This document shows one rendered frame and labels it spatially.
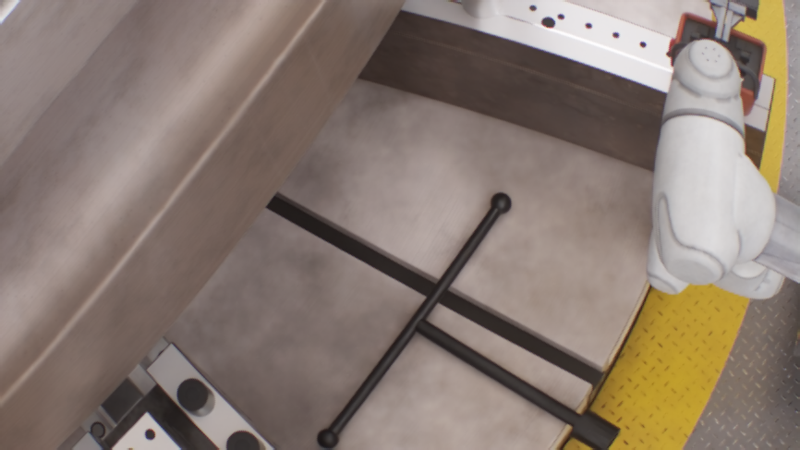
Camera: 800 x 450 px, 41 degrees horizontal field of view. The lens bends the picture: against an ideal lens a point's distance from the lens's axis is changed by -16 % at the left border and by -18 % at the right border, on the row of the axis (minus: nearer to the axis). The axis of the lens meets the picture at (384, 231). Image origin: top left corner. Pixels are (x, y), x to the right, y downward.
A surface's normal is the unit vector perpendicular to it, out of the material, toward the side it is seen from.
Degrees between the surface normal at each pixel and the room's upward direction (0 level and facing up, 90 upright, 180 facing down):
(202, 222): 90
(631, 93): 90
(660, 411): 0
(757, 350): 0
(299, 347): 0
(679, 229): 32
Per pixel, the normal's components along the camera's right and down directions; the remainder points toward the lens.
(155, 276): 0.74, 0.55
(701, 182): -0.21, -0.33
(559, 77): -0.38, 0.88
